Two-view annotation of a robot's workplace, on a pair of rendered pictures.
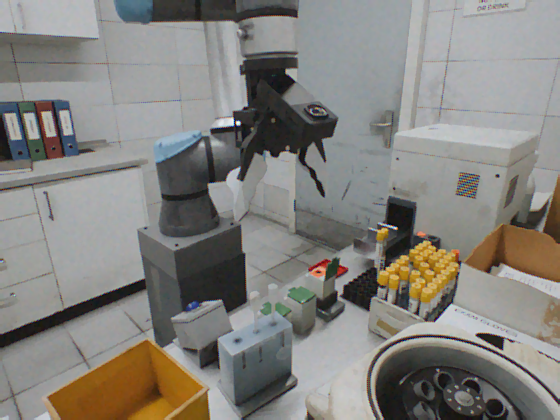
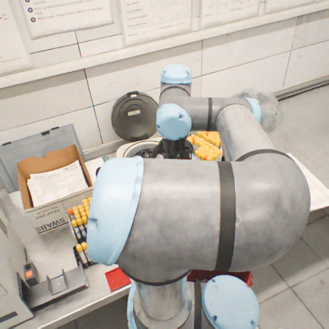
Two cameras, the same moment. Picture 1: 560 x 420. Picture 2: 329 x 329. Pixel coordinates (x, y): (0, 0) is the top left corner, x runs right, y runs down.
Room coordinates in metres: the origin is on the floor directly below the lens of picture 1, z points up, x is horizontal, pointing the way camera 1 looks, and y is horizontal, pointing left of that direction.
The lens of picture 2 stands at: (1.14, 0.25, 1.80)
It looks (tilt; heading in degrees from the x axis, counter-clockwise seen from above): 42 degrees down; 203
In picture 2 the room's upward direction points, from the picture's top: 5 degrees counter-clockwise
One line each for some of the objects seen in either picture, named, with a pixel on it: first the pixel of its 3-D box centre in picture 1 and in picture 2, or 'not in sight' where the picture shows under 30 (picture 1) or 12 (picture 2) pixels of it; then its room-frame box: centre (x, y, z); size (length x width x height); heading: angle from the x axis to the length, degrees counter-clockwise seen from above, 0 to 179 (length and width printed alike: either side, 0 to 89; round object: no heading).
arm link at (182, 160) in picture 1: (183, 160); (224, 312); (0.84, 0.24, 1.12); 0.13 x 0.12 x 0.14; 106
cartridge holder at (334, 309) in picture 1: (319, 298); not in sight; (0.60, -0.08, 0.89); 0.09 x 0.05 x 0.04; 46
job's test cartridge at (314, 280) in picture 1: (319, 286); not in sight; (0.60, -0.08, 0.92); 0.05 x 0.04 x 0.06; 46
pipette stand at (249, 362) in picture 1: (256, 359); not in sight; (0.40, 0.04, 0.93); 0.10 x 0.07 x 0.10; 127
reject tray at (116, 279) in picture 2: (328, 269); (117, 277); (0.74, -0.11, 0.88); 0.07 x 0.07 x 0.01; 45
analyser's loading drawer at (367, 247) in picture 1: (386, 234); (51, 286); (0.85, -0.28, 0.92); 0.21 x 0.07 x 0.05; 135
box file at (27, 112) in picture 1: (27, 130); not in sight; (2.00, 1.43, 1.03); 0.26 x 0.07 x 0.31; 45
